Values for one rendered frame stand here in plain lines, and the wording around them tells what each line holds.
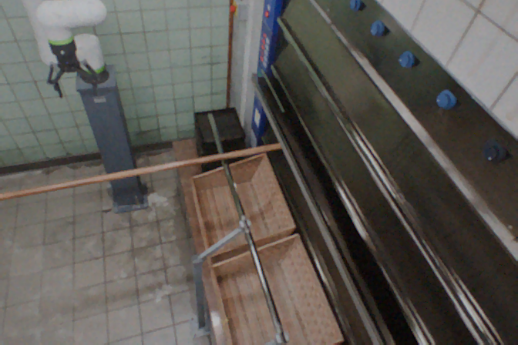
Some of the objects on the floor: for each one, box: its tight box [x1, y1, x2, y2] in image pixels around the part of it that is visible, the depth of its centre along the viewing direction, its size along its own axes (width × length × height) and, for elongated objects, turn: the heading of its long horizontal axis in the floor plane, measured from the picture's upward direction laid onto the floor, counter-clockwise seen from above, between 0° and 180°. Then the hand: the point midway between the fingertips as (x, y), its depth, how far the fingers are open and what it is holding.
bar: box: [189, 113, 290, 345], centre depth 207 cm, size 31×127×118 cm, turn 13°
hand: (78, 92), depth 161 cm, fingers open, 13 cm apart
